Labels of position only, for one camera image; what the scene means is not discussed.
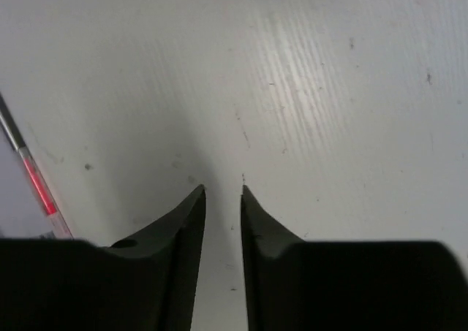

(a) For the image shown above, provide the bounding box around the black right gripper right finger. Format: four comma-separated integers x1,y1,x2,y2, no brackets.
241,188,467,330

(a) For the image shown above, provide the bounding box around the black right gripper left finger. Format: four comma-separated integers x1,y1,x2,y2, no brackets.
1,186,206,330

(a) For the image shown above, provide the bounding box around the red pink gel pen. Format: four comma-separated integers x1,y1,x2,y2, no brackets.
1,96,73,239

